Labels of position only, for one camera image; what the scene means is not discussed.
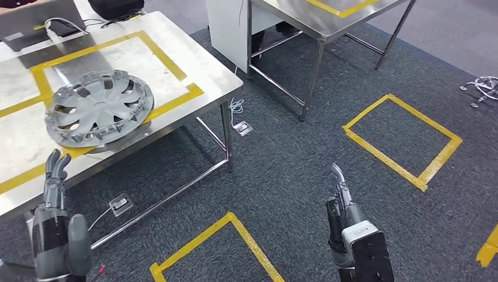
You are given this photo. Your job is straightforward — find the yellow tape rectangle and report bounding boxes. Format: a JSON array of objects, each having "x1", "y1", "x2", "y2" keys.
[{"x1": 305, "y1": 0, "x2": 380, "y2": 18}]

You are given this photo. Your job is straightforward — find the black zip case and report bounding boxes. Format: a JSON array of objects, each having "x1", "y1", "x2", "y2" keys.
[{"x1": 87, "y1": 0, "x2": 146, "y2": 21}]

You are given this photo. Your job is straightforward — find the metal workbench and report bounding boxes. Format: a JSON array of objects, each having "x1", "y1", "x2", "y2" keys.
[
  {"x1": 247, "y1": 0, "x2": 417, "y2": 122},
  {"x1": 0, "y1": 11, "x2": 244, "y2": 250}
]

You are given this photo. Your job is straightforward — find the silver plastic wheel cover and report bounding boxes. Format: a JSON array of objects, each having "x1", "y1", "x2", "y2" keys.
[{"x1": 45, "y1": 69, "x2": 155, "y2": 149}]

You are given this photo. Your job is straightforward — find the white laptop cable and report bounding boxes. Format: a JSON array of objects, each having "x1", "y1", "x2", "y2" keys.
[{"x1": 43, "y1": 17, "x2": 88, "y2": 43}]

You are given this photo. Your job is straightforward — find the black desk cable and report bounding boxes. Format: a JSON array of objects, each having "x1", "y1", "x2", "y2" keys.
[{"x1": 83, "y1": 9, "x2": 146, "y2": 30}]

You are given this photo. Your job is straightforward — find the yellow floor tape square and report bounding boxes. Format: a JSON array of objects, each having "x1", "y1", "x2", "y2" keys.
[
  {"x1": 149, "y1": 211, "x2": 287, "y2": 282},
  {"x1": 342, "y1": 93, "x2": 464, "y2": 192},
  {"x1": 476, "y1": 223, "x2": 498, "y2": 268}
]

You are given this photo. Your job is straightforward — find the white coiled floor cable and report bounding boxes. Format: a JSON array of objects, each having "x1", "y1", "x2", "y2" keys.
[{"x1": 227, "y1": 97, "x2": 246, "y2": 129}]

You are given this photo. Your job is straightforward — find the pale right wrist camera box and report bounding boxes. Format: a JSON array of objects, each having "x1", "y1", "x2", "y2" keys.
[{"x1": 341, "y1": 220, "x2": 395, "y2": 282}]

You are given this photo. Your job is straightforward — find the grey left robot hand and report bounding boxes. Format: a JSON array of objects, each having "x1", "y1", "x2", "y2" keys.
[{"x1": 32, "y1": 149, "x2": 94, "y2": 279}]

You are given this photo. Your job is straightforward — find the black laptop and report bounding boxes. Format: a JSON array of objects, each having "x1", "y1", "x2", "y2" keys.
[{"x1": 0, "y1": 0, "x2": 88, "y2": 52}]

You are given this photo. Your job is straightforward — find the metal floor socket box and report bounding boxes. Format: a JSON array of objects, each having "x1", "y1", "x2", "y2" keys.
[
  {"x1": 233, "y1": 120, "x2": 254, "y2": 137},
  {"x1": 108, "y1": 193, "x2": 134, "y2": 217}
]

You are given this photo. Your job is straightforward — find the white panel desk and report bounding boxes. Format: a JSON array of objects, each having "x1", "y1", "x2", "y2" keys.
[{"x1": 206, "y1": 0, "x2": 304, "y2": 75}]

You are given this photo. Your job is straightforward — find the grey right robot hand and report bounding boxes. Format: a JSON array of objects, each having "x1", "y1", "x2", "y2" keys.
[{"x1": 326, "y1": 163, "x2": 366, "y2": 258}]

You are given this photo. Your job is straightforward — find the grey floor cable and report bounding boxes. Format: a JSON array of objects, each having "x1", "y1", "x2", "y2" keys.
[{"x1": 87, "y1": 206, "x2": 113, "y2": 232}]

